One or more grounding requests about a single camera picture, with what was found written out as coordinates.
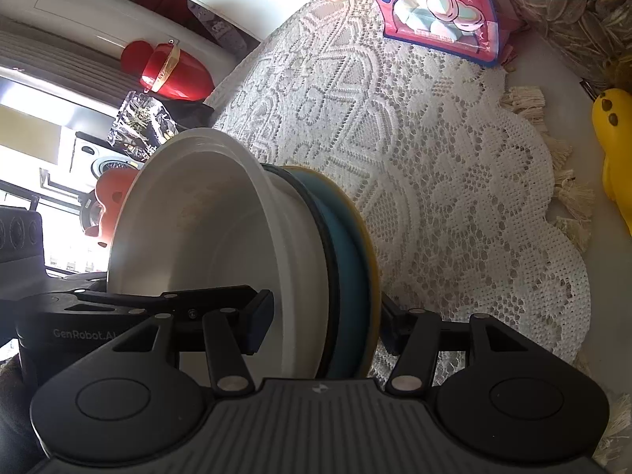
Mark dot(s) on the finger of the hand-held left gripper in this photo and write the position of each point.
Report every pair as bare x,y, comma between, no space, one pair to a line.
197,296

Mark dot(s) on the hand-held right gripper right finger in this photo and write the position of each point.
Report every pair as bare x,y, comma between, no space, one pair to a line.
390,335

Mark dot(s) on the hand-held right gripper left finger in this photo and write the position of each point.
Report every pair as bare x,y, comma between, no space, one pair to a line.
260,323

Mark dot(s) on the white bowl with yellow rim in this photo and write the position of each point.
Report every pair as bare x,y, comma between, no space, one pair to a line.
374,276

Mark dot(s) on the white bowl with orange logo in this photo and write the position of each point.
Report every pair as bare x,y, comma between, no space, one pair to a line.
197,217

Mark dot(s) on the blue enamel bowl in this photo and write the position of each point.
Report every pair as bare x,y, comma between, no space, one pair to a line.
345,266

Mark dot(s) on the orange bear-shaped chair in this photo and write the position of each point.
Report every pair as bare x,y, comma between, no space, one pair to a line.
113,187

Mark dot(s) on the white lace tablecloth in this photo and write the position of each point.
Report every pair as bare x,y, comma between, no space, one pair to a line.
444,182

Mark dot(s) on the white washing machine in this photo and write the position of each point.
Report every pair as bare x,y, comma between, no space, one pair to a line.
89,153

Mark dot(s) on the black printed bag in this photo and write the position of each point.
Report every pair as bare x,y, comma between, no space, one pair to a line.
143,123

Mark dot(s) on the red plastic toy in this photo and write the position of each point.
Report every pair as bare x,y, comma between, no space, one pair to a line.
182,74

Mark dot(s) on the grey curtain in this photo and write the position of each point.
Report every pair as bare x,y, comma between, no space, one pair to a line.
49,59

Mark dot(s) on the yellow duck toy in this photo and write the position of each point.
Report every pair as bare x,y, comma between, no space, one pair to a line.
617,158

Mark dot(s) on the white standing air conditioner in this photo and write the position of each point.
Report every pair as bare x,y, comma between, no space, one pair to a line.
98,0

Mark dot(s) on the pink marshmallow bag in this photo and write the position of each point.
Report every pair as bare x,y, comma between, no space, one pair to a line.
434,10

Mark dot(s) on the glass jar of sunflower seeds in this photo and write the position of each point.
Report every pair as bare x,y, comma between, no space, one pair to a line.
582,10

